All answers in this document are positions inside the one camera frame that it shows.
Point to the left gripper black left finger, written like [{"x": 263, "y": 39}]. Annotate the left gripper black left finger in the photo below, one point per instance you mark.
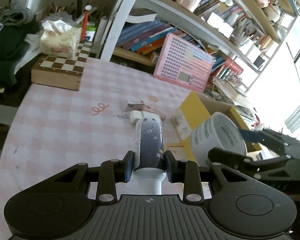
[{"x": 112, "y": 172}]

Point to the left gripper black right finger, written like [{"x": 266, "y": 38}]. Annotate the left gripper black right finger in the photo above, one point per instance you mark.
[{"x": 187, "y": 173}]

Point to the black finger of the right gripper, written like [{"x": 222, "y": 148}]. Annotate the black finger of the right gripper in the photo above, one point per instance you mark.
[
  {"x": 274, "y": 141},
  {"x": 245, "y": 163}
]

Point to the clear tape roll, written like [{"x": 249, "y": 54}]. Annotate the clear tape roll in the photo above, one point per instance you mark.
[{"x": 218, "y": 131}]

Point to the dark blue spray bottle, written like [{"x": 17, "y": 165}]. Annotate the dark blue spray bottle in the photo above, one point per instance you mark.
[{"x": 149, "y": 161}]

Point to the pink tube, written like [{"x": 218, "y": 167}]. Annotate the pink tube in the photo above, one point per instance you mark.
[{"x": 154, "y": 111}]

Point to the yellow cardboard box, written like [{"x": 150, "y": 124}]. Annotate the yellow cardboard box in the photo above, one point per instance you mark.
[{"x": 197, "y": 108}]

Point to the white power adapter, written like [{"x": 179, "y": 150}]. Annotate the white power adapter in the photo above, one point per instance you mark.
[{"x": 135, "y": 116}]

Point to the stack of papers and books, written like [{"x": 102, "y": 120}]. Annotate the stack of papers and books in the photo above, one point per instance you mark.
[{"x": 224, "y": 91}]

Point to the red book box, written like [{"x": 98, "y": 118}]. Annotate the red book box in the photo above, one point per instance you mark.
[{"x": 231, "y": 65}]

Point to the pink keyboard learning board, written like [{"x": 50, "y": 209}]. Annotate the pink keyboard learning board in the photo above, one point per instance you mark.
[{"x": 183, "y": 64}]

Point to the wooden chess board box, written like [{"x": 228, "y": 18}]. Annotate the wooden chess board box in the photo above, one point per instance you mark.
[{"x": 60, "y": 72}]

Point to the smartphone with lit screen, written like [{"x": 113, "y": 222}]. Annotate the smartphone with lit screen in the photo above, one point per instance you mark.
[{"x": 220, "y": 25}]

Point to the row of blue books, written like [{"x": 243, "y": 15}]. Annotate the row of blue books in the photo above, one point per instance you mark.
[{"x": 138, "y": 37}]

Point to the floral tissue pack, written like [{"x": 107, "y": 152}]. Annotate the floral tissue pack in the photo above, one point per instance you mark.
[{"x": 59, "y": 39}]

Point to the red bottle white cap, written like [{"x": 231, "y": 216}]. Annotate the red bottle white cap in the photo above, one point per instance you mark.
[{"x": 85, "y": 21}]

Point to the white bookshelf frame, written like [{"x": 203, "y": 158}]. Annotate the white bookshelf frame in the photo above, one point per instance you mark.
[{"x": 253, "y": 43}]

